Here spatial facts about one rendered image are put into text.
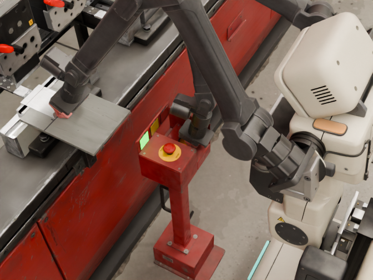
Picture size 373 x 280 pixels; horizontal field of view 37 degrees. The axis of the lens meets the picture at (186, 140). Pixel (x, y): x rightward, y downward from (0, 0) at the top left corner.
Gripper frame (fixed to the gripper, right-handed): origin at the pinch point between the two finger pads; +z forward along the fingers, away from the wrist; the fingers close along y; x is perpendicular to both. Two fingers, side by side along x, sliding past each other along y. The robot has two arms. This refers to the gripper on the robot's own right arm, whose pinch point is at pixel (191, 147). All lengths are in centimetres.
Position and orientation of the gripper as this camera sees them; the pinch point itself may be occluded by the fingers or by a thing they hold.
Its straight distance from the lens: 185.1
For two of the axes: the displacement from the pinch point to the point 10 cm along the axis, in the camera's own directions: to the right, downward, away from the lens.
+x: -4.5, 6.8, -5.8
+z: -1.7, 5.7, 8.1
